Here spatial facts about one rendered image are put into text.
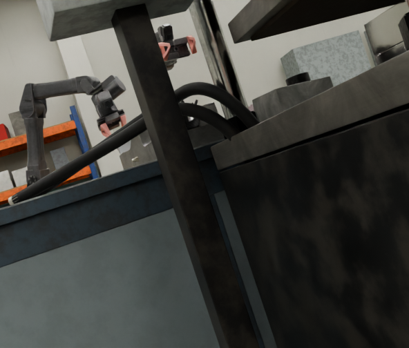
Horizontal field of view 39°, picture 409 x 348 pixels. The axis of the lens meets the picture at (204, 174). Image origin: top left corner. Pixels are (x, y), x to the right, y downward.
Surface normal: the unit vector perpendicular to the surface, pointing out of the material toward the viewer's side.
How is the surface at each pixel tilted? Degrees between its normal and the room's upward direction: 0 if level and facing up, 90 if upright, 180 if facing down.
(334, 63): 90
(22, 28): 90
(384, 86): 90
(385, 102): 90
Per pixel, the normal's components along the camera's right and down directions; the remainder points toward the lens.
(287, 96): 0.55, -0.19
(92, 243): 0.30, -0.11
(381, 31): -0.90, 0.29
